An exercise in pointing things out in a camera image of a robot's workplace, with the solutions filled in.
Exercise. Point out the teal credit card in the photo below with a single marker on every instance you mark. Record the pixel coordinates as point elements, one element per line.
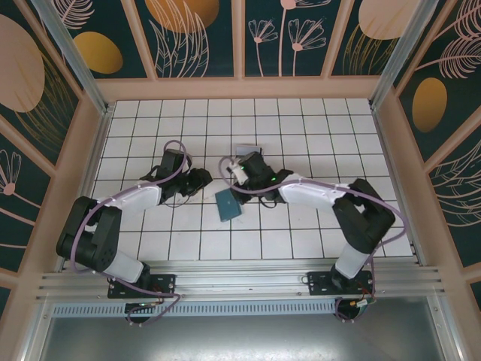
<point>228,203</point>

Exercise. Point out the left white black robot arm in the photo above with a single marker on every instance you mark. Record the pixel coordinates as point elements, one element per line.
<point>135,197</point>

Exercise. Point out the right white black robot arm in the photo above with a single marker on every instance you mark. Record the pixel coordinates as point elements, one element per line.
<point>312,193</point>

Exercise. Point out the grey metal sheet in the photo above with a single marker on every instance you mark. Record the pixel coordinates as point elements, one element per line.
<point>240,338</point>

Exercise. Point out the aluminium mounting rail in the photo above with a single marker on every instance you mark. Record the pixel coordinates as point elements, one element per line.
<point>240,276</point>

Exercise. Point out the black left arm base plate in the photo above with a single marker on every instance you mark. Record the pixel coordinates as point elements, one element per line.
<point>165,286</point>

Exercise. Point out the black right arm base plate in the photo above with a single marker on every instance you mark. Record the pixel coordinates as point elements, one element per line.
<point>319,284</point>

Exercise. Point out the aluminium frame post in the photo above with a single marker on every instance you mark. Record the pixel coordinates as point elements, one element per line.
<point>75,56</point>
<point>396,56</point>

